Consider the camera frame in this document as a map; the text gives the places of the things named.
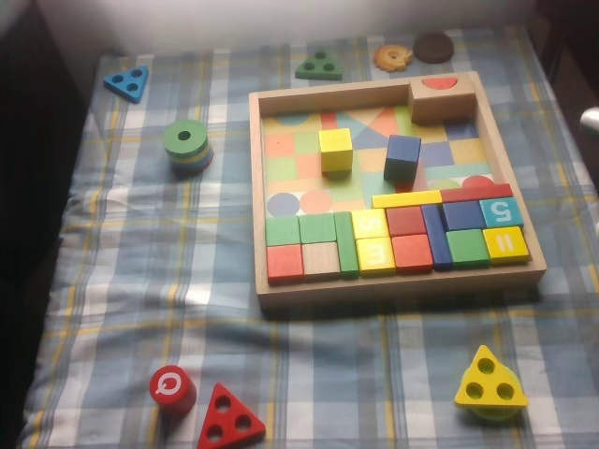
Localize green round disc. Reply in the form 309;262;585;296
467;369;523;425

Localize red triangle three holes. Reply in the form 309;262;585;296
196;382;267;449

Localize yellow triangle three holes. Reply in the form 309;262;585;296
453;344;530;409

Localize blue triangle three holes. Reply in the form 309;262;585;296
102;64;151;105

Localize black backdrop cloth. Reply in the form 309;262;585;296
0;0;102;449

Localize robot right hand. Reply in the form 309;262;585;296
579;106;599;138

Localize yellow wooden cube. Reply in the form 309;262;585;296
317;127;354;175

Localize red cylinder with white print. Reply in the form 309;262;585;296
149;364;197;416

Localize wooden puzzle tray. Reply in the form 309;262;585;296
247;70;548;313

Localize green triangle three holes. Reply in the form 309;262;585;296
294;50;343;81

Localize dark brown toy cookie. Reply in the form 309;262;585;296
412;31;456;65

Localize tan toy biscuit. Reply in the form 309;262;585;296
373;44;415;73

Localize blue plaid table cloth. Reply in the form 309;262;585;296
16;25;599;449

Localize stack of coloured wooden rings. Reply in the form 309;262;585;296
162;119;215;178

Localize dark blue wooden cube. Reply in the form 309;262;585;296
383;134;422;183

